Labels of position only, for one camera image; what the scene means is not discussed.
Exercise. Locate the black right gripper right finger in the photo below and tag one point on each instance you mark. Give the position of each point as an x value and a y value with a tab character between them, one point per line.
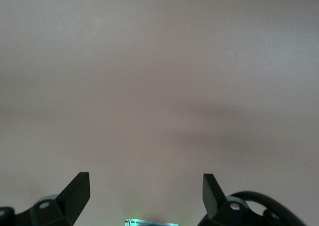
214	201

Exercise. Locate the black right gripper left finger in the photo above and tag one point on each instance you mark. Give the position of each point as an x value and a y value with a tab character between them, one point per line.
72	201

